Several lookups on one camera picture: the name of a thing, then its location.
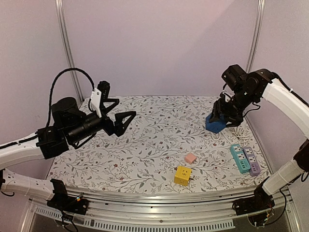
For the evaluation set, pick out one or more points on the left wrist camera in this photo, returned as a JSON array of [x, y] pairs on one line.
[[98, 95]]

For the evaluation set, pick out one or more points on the floral table mat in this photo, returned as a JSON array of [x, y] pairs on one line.
[[145, 159]]

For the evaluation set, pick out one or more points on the yellow cube socket adapter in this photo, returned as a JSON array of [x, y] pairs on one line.
[[183, 175]]

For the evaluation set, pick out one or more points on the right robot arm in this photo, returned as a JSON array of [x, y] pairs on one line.
[[250, 88]]

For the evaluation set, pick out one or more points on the blue cube socket adapter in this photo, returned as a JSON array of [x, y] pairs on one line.
[[216, 126]]

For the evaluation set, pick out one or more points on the teal power strip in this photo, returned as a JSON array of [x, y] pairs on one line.
[[240, 158]]

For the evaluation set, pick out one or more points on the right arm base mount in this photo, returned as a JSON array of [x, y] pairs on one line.
[[255, 203]]

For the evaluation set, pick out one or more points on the aluminium frame post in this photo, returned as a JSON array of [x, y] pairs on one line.
[[67, 49], [256, 34]]

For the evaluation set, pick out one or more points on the right aluminium frame post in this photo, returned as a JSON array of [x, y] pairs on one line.
[[256, 34]]

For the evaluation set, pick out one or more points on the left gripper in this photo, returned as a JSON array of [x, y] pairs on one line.
[[118, 128]]

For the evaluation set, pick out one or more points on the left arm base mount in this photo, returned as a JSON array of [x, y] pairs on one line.
[[64, 202]]

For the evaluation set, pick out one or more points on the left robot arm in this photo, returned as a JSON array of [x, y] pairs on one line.
[[67, 126]]

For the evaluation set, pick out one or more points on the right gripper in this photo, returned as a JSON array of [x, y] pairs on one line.
[[219, 109]]

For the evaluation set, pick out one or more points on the aluminium front rail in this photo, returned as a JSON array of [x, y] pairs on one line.
[[187, 212]]

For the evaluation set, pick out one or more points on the left aluminium frame post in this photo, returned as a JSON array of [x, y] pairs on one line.
[[67, 49]]

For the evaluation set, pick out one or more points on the purple power strip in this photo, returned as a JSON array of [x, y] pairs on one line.
[[253, 162]]

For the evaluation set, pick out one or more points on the pink plug adapter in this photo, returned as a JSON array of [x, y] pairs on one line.
[[190, 158]]

